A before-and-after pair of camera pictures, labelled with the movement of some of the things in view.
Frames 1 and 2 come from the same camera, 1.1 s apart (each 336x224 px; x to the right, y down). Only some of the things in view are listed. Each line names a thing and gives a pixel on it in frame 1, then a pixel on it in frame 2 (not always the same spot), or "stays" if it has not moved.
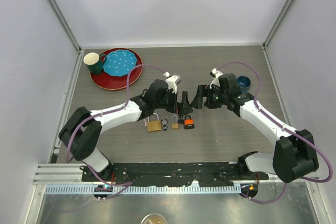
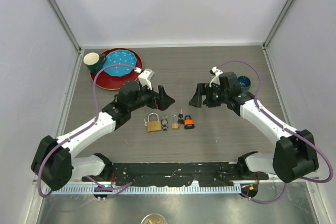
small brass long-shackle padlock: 175,125 stays
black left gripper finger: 186,107 → 164,100
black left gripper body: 171,104 → 151,101
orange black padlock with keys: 188,123 stays
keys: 164,123 stays
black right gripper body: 214,97 stays
